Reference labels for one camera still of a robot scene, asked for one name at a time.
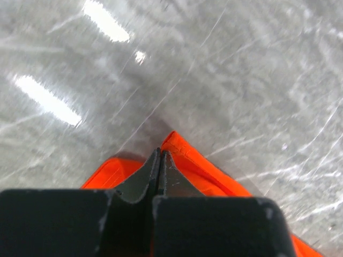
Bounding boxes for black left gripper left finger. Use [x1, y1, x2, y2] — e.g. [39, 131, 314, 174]
[1, 149, 161, 256]

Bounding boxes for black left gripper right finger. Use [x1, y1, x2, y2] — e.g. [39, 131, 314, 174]
[152, 151, 295, 256]

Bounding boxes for orange t shirt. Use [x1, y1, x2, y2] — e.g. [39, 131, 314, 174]
[80, 130, 324, 257]

